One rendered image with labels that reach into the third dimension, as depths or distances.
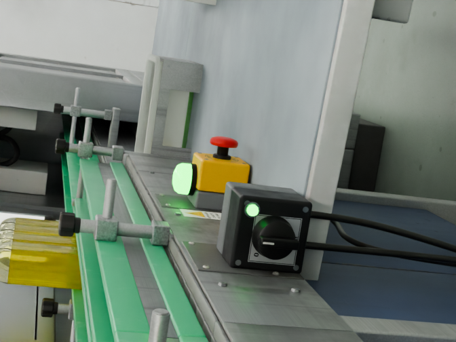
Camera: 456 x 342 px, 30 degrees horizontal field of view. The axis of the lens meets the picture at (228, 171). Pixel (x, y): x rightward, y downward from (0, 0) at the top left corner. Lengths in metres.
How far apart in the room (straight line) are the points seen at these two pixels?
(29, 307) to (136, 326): 0.83
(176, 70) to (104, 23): 3.56
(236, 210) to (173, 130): 0.77
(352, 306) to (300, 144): 0.20
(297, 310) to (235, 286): 0.07
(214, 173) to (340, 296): 0.31
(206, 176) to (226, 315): 0.44
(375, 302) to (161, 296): 0.24
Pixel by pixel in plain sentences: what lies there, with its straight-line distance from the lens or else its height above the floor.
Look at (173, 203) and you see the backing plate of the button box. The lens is 1.18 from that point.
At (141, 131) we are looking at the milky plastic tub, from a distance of 1.81.
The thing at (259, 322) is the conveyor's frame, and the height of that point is 0.84.
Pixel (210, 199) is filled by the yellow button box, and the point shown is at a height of 0.81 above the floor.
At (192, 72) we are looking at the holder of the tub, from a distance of 1.65.
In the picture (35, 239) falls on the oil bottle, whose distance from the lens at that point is 1.42.
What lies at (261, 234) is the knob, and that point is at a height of 0.81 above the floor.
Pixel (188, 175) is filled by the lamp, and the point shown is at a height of 0.84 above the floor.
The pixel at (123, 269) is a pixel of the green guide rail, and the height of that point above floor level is 0.94.
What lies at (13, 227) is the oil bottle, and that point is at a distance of 1.48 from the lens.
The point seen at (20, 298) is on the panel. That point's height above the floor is 1.04.
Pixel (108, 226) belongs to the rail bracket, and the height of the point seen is 0.95.
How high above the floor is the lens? 1.05
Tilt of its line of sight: 13 degrees down
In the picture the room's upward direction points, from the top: 84 degrees counter-clockwise
